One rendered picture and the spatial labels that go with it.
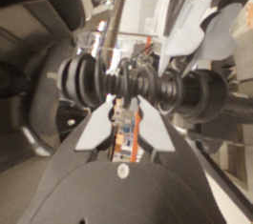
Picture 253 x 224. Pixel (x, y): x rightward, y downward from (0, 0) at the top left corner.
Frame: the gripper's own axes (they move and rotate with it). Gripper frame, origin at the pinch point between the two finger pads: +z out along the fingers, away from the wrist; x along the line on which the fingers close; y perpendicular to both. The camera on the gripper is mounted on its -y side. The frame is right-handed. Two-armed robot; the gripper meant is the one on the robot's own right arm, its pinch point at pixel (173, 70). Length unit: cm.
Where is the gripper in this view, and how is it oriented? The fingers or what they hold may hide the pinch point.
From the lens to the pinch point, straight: 18.5
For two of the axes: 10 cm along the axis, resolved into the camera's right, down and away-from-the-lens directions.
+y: 1.0, 6.6, -7.4
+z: -1.3, 7.5, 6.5
